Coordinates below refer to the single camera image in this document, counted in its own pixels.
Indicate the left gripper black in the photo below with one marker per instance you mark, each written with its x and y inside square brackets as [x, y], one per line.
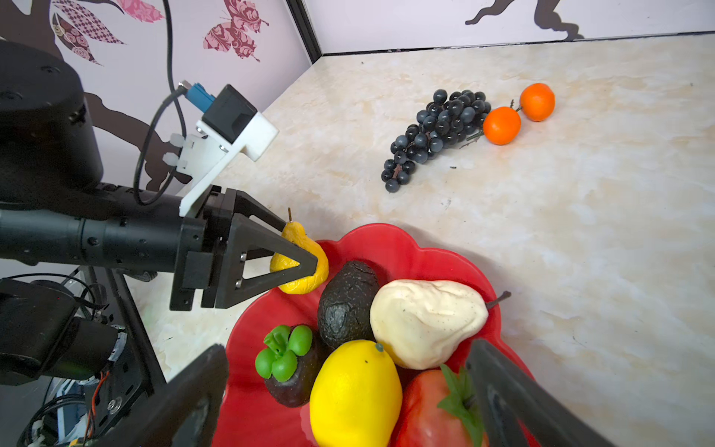
[227, 258]

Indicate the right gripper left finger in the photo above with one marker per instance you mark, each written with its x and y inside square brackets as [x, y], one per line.
[184, 413]

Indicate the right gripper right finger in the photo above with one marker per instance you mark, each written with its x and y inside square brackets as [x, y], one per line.
[514, 406]

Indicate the red flower-shaped bowl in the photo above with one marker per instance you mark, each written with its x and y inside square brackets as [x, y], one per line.
[250, 416]

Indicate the red strawberry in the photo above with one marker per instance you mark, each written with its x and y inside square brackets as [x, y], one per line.
[440, 408]

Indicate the cream pear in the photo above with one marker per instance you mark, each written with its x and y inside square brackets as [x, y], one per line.
[422, 323]

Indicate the dark avocado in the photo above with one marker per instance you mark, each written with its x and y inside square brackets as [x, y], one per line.
[344, 310]

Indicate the yellow lemon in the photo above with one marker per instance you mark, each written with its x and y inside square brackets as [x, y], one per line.
[357, 397]

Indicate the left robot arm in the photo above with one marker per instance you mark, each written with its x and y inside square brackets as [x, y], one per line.
[56, 209]

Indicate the black grape bunch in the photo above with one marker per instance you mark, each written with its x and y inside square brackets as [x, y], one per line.
[451, 120]

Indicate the orange kumquat lower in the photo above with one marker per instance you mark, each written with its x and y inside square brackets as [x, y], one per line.
[502, 126]

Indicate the orange kumquat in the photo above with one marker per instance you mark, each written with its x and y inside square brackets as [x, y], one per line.
[538, 102]
[502, 126]

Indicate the orange kumquat upper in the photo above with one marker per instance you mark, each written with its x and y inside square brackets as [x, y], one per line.
[538, 102]

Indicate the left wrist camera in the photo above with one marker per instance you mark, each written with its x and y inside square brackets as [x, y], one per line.
[230, 125]

